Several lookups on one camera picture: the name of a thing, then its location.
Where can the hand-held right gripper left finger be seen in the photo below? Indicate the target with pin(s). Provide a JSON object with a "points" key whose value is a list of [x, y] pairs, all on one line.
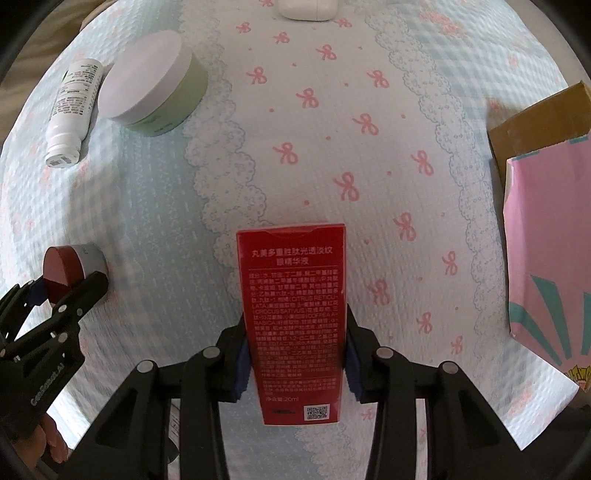
{"points": [[240, 369]]}

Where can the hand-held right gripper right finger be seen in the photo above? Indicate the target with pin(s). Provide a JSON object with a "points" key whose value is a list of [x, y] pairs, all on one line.
{"points": [[353, 369]]}

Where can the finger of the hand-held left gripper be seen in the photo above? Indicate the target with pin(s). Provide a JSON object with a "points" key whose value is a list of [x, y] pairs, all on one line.
{"points": [[36, 291], [87, 293]]}

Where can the dark red lidded jar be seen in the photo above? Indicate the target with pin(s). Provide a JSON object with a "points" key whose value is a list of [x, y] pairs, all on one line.
{"points": [[64, 272]]}

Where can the red printed carton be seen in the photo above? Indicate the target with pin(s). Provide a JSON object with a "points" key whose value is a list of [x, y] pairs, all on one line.
{"points": [[291, 314]]}

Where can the person's left hand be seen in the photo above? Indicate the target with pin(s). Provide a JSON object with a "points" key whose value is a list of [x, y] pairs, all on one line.
{"points": [[48, 441]]}

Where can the white labelled packet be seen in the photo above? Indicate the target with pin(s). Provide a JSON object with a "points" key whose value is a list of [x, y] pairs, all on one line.
{"points": [[173, 429]]}

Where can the white plastic bottle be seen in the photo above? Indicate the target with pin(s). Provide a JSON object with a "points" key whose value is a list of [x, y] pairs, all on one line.
{"points": [[74, 106]]}

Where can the bow print blanket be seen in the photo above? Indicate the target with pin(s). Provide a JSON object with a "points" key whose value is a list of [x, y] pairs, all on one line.
{"points": [[300, 161]]}

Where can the green jar with white lid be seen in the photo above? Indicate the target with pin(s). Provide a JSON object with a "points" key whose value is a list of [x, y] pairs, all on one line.
{"points": [[147, 83]]}

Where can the pink printed box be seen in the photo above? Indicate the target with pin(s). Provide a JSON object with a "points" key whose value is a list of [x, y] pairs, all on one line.
{"points": [[549, 240]]}

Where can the beige bed sheet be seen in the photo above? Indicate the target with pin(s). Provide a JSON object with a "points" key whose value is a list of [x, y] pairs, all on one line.
{"points": [[27, 55]]}

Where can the brown cardboard box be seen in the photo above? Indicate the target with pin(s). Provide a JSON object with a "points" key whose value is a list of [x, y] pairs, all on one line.
{"points": [[535, 124]]}

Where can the white rounded case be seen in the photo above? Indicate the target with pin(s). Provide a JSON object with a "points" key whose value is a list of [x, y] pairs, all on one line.
{"points": [[307, 9]]}

